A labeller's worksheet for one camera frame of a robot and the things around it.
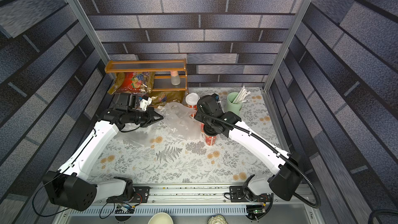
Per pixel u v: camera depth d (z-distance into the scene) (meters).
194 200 0.73
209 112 0.54
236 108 0.93
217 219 0.67
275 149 0.43
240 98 0.94
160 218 0.66
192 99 0.92
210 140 0.83
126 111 0.59
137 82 0.95
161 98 1.07
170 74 0.97
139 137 0.95
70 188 0.39
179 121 0.84
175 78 0.98
